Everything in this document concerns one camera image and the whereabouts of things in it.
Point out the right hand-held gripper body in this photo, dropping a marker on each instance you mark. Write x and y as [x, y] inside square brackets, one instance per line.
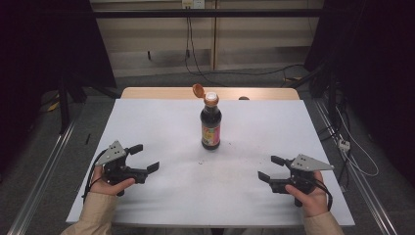
[308, 164]

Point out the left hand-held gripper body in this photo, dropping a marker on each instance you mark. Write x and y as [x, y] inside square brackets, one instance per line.
[112, 155]

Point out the dark sauce bottle orange cap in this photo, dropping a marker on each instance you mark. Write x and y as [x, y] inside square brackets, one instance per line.
[211, 124]

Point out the person's left hand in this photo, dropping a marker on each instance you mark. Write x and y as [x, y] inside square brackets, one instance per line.
[104, 187]

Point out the person's right hand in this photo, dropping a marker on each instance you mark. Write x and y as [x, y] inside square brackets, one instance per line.
[314, 202]

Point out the small black floor object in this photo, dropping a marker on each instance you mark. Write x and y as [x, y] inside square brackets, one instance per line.
[87, 138]

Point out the white table mat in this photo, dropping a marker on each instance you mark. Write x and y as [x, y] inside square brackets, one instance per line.
[261, 130]

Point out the white power strip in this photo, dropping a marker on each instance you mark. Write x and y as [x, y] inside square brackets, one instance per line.
[344, 144]

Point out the wooden table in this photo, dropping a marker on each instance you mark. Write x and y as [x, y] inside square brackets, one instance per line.
[156, 93]

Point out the black metal stand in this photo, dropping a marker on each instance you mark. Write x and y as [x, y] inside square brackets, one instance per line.
[332, 94]
[63, 107]

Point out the dark curtain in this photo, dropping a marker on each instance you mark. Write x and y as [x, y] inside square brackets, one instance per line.
[39, 49]
[375, 65]

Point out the aluminium floor rail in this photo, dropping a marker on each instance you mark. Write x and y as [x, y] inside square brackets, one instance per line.
[362, 182]
[42, 176]

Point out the white wall socket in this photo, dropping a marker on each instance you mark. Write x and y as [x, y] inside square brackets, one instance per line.
[193, 4]

